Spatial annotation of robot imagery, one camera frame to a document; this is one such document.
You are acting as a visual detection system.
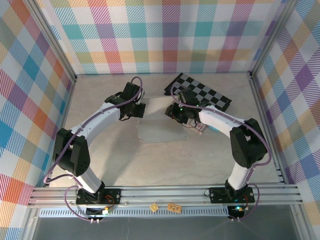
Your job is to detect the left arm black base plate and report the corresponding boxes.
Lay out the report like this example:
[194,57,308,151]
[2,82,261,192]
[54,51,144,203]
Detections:
[76,187,122,206]

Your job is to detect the left black control board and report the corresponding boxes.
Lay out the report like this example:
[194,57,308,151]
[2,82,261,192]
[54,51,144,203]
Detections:
[85,206,113,218]

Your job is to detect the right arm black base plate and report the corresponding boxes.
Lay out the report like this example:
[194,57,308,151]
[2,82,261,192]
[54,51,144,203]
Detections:
[208,186,256,204]

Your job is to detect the orange printed tag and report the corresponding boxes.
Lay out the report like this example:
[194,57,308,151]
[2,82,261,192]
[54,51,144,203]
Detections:
[167,202,182,213]

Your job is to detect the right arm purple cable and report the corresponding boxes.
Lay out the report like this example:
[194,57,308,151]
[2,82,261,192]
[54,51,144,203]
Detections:
[169,83,272,222]

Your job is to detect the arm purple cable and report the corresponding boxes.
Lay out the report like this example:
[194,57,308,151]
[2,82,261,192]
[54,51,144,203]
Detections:
[169,83,272,222]
[44,76,145,223]

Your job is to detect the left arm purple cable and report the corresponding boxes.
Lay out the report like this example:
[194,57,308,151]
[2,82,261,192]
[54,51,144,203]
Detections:
[44,76,145,223]

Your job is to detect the right black control board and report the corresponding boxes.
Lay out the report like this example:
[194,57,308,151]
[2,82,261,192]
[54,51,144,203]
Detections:
[227,205,247,219]

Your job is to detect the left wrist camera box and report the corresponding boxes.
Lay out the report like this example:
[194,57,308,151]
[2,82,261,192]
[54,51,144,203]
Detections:
[136,88,146,105]

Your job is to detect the black grey folding chessboard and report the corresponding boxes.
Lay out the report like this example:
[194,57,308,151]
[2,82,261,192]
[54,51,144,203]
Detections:
[163,72,232,113]

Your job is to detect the red wire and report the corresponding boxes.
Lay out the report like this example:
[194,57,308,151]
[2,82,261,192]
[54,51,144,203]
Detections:
[104,194,118,208]

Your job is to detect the black control board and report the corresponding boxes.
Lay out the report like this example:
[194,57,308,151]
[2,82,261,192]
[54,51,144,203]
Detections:
[85,206,113,218]
[227,205,247,219]

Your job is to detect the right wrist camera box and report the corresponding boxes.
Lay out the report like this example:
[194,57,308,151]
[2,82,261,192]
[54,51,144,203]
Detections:
[177,87,192,103]

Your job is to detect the grey slotted cable duct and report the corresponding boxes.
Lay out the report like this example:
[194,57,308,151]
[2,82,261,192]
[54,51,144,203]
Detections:
[39,208,231,218]

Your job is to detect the aluminium frame post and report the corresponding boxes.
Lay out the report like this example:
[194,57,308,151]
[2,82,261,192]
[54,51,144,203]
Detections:
[248,0,302,80]
[23,0,77,83]

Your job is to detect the white paper box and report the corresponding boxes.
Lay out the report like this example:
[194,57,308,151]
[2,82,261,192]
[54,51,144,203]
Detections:
[135,96,191,144]

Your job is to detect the aluminium side rail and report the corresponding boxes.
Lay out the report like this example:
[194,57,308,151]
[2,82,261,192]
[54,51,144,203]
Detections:
[248,73,287,185]
[46,77,77,187]

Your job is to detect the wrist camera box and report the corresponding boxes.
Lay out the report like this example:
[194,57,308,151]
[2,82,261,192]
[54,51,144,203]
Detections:
[136,88,146,105]
[177,87,192,103]

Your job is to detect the playing card pack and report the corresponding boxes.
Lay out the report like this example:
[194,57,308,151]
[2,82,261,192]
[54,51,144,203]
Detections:
[187,118,207,136]

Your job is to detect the aluminium mounting rail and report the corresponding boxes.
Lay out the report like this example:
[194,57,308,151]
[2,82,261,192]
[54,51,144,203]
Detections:
[27,184,305,208]

